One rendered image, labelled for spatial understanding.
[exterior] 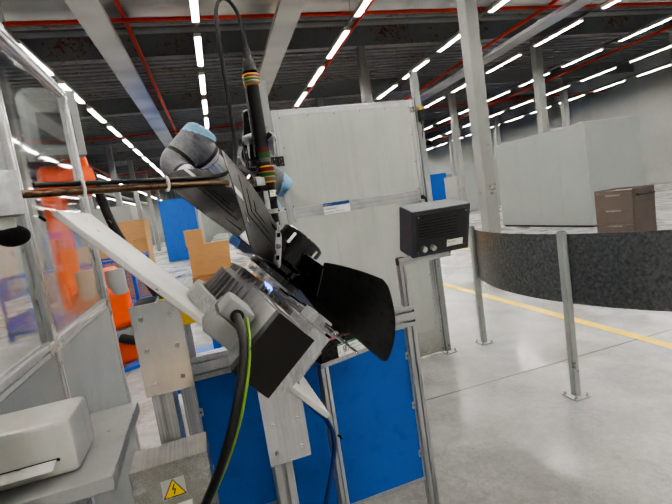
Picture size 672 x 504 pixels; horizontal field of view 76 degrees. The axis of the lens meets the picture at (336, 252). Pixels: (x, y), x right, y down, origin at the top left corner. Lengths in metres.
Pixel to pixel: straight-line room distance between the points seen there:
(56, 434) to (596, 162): 10.52
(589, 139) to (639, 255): 8.25
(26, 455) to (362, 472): 1.22
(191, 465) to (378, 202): 2.53
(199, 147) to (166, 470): 1.07
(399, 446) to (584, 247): 1.47
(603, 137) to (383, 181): 8.20
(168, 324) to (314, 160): 2.26
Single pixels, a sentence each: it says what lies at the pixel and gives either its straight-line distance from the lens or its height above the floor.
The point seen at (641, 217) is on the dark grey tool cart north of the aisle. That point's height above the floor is 0.45.
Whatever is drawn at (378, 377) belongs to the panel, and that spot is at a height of 0.60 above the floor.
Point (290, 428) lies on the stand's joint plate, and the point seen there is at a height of 0.79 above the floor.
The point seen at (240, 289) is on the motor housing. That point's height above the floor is 1.14.
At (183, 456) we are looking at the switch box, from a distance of 1.01.
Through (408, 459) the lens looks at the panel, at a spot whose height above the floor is 0.23.
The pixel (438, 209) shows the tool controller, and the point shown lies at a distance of 1.70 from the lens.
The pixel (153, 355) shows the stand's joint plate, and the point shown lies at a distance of 1.02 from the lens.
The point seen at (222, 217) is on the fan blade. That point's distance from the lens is 1.09.
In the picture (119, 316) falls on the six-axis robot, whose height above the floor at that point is 0.51.
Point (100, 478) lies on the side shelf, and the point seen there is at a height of 0.86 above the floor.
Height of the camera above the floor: 1.30
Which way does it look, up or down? 6 degrees down
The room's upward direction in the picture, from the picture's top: 9 degrees counter-clockwise
